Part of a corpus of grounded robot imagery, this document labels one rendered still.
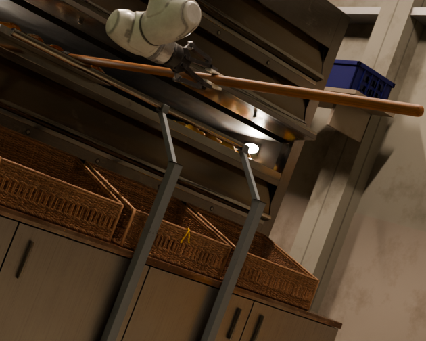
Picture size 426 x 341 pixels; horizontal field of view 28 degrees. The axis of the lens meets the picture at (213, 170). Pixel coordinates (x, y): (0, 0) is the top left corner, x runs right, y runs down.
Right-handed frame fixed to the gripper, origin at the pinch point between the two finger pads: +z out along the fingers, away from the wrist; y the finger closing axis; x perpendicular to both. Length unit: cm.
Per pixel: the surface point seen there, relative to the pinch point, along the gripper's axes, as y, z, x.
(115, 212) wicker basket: 50, 26, -60
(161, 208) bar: 42, 38, -49
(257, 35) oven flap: -54, 96, -104
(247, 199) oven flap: 20, 132, -107
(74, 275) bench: 77, 16, -55
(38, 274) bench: 80, 2, -56
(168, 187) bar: 34, 37, -49
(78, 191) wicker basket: 48, 8, -60
